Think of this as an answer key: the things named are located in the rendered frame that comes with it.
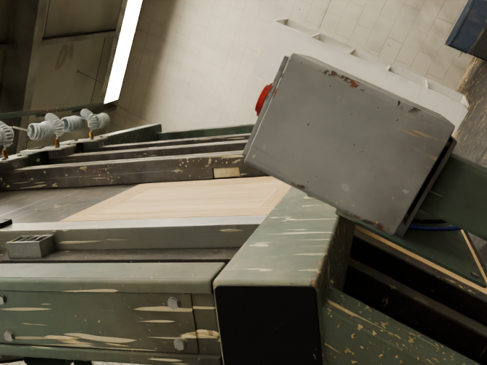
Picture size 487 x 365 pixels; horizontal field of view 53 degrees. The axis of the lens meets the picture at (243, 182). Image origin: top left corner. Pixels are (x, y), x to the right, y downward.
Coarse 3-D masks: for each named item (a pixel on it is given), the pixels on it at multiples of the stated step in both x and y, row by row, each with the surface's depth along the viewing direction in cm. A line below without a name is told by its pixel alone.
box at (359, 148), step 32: (288, 64) 46; (320, 64) 46; (288, 96) 47; (320, 96) 46; (352, 96) 45; (384, 96) 45; (256, 128) 49; (288, 128) 48; (320, 128) 47; (352, 128) 46; (384, 128) 45; (416, 128) 44; (448, 128) 44; (256, 160) 49; (288, 160) 48; (320, 160) 47; (352, 160) 46; (384, 160) 46; (416, 160) 45; (320, 192) 48; (352, 192) 47; (384, 192) 46; (416, 192) 45; (384, 224) 47
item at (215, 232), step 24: (240, 216) 83; (264, 216) 81; (0, 240) 93; (72, 240) 88; (96, 240) 87; (120, 240) 85; (144, 240) 84; (168, 240) 83; (192, 240) 81; (216, 240) 80; (240, 240) 79
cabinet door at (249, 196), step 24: (144, 192) 127; (168, 192) 123; (192, 192) 120; (216, 192) 117; (240, 192) 114; (264, 192) 111; (72, 216) 107; (96, 216) 105; (120, 216) 102; (144, 216) 100; (168, 216) 97; (192, 216) 95; (216, 216) 93
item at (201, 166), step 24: (0, 168) 163; (24, 168) 163; (48, 168) 158; (72, 168) 155; (96, 168) 153; (120, 168) 150; (144, 168) 148; (168, 168) 146; (192, 168) 144; (240, 168) 140
